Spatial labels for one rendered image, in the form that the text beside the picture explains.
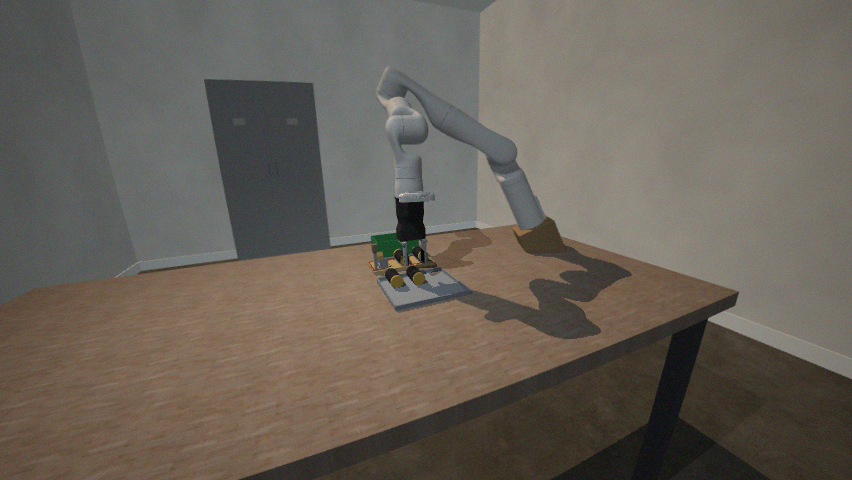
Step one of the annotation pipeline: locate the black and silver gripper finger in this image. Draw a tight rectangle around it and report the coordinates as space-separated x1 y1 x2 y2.
398 240 409 266
419 238 428 263

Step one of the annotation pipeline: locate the green open-top box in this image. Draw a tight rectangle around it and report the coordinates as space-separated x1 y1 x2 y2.
371 233 418 258

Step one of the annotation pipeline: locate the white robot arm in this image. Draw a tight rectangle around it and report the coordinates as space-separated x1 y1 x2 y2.
376 67 546 230

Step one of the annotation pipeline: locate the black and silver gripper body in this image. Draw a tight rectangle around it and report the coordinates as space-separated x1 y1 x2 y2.
395 178 435 241

